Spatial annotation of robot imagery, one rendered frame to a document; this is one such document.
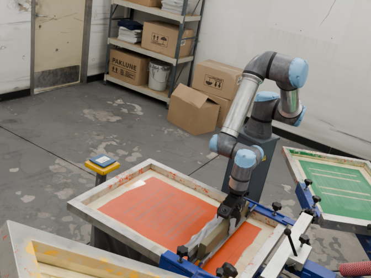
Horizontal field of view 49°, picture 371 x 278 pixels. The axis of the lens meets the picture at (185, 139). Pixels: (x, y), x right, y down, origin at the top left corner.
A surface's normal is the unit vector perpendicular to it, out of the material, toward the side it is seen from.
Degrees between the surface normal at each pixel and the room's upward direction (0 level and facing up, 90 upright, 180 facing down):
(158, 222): 0
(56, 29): 90
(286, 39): 90
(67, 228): 0
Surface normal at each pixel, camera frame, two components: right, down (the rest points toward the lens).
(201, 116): 0.69, 0.41
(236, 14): -0.51, 0.27
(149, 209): 0.17, -0.90
